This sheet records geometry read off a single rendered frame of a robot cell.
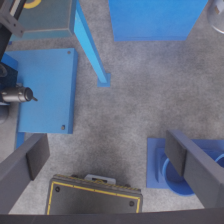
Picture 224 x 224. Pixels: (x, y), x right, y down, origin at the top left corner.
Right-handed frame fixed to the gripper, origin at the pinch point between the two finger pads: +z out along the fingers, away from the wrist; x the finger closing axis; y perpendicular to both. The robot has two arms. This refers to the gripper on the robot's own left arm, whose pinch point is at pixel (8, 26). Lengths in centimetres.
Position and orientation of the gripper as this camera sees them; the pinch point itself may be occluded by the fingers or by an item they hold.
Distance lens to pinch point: 47.2
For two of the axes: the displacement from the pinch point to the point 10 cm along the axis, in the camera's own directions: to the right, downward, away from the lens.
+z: 1.1, 1.4, 9.8
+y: 2.8, -9.5, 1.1
